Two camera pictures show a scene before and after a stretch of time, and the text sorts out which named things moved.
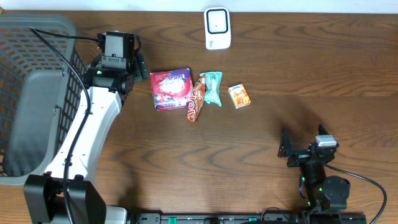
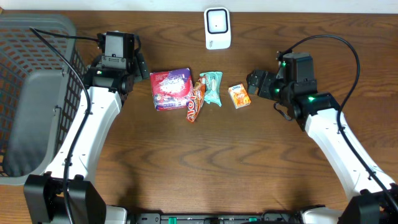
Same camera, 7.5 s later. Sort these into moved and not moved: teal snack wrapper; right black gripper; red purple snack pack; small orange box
Moved: right black gripper
Not moved: red purple snack pack; teal snack wrapper; small orange box
